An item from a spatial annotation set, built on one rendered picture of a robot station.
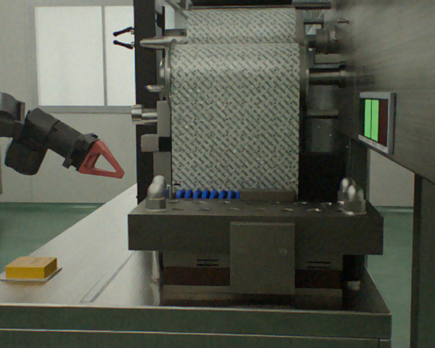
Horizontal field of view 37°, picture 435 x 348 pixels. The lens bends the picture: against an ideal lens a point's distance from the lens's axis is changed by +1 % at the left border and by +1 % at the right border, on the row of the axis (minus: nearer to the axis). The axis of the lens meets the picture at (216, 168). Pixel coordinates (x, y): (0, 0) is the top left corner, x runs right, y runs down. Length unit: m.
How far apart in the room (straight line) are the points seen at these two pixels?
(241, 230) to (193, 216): 0.08
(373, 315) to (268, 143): 0.38
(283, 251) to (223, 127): 0.30
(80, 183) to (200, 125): 5.94
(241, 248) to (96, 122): 6.05
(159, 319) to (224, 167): 0.34
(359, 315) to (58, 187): 6.33
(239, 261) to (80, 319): 0.26
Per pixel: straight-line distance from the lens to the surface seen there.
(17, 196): 7.37
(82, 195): 7.14
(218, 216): 1.03
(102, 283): 1.14
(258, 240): 1.02
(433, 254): 1.42
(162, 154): 1.31
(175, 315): 1.02
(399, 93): 0.75
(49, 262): 1.21
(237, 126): 1.21
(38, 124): 1.26
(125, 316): 1.03
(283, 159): 1.21
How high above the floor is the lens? 1.22
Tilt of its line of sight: 7 degrees down
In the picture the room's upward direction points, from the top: straight up
